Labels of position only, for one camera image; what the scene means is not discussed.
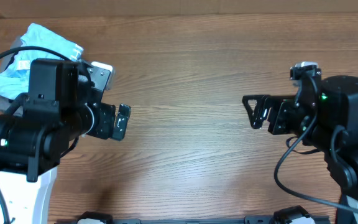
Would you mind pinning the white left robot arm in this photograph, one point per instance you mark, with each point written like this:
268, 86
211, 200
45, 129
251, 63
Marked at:
42, 125

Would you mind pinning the light blue printed t-shirt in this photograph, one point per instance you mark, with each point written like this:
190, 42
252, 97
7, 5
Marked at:
14, 80

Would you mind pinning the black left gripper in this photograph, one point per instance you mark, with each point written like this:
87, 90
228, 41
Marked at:
104, 129

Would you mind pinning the grey folded garment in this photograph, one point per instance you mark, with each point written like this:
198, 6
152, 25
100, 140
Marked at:
6, 61

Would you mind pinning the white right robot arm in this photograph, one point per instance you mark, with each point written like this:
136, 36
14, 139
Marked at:
322, 114

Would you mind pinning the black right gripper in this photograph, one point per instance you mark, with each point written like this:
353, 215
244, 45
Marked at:
278, 104

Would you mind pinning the black table edge rail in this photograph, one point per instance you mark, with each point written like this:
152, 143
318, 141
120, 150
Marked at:
255, 219

